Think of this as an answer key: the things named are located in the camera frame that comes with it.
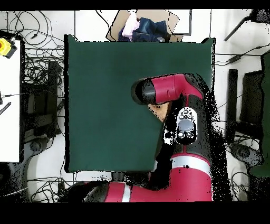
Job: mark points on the orange terry towel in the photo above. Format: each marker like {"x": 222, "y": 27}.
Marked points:
{"x": 161, "y": 113}

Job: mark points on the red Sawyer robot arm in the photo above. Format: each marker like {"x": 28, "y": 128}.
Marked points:
{"x": 168, "y": 88}

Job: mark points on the dark green table cloth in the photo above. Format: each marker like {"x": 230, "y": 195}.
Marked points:
{"x": 105, "y": 95}

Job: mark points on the blue denim jeans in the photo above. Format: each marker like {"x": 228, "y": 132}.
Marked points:
{"x": 151, "y": 29}

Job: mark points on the pink garment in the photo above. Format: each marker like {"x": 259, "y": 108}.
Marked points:
{"x": 130, "y": 26}

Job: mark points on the brown cardboard box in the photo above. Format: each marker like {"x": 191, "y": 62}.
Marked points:
{"x": 174, "y": 23}

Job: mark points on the black grey stand foot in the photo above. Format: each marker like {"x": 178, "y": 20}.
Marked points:
{"x": 244, "y": 153}
{"x": 35, "y": 145}

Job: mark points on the white desk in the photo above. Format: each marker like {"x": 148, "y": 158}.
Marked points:
{"x": 9, "y": 131}

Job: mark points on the green covered side table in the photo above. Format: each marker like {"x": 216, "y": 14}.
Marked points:
{"x": 266, "y": 105}

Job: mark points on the yellow emergency stop button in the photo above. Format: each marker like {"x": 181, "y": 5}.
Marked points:
{"x": 5, "y": 47}

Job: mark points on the black tripod leg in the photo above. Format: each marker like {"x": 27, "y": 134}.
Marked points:
{"x": 261, "y": 15}

